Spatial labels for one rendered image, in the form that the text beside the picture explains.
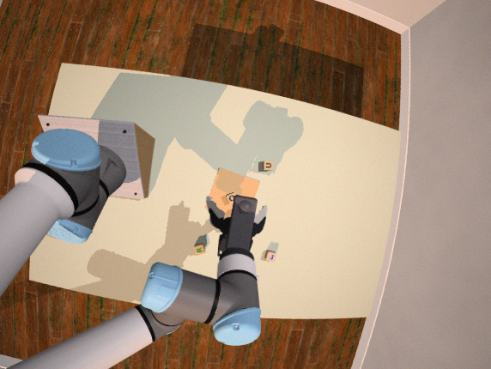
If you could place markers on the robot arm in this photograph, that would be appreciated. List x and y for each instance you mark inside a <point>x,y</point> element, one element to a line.
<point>68,170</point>

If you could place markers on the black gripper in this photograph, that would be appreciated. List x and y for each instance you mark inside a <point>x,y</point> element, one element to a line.
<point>217,220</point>

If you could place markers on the orange flat mat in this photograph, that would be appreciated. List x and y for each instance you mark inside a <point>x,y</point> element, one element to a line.
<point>227,182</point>

